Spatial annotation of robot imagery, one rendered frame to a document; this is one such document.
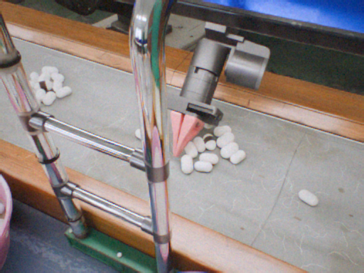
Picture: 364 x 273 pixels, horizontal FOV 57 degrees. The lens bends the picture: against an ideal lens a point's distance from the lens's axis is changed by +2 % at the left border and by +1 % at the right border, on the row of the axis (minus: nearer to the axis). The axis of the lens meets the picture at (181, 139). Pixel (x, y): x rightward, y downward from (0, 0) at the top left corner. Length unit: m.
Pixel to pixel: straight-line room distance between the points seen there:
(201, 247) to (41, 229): 0.29
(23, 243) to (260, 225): 0.39
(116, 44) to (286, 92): 0.43
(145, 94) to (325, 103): 0.54
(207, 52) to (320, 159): 0.28
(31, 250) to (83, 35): 0.54
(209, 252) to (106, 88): 0.44
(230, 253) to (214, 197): 0.11
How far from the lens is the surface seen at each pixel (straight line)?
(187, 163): 0.57
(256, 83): 0.57
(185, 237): 0.49
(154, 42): 0.21
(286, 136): 0.67
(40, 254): 0.62
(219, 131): 0.63
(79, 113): 0.72
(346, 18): 0.32
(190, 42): 1.46
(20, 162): 0.62
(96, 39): 0.90
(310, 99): 0.73
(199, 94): 0.56
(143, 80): 0.23
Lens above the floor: 1.20
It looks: 46 degrees down
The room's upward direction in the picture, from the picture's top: straight up
